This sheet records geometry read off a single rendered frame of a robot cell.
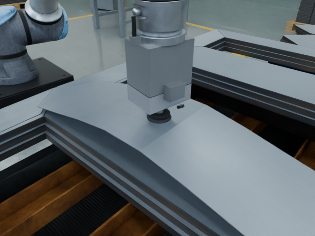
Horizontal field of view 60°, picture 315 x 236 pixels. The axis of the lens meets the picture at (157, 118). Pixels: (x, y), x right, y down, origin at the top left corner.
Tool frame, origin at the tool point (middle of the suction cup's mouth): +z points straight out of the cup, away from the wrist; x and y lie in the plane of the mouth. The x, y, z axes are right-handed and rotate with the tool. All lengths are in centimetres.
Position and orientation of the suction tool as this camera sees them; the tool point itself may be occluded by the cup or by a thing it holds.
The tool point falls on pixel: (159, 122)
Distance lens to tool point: 48.5
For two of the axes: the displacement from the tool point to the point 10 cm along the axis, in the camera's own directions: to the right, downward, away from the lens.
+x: -6.0, -4.4, 6.7
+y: 8.0, -3.3, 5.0
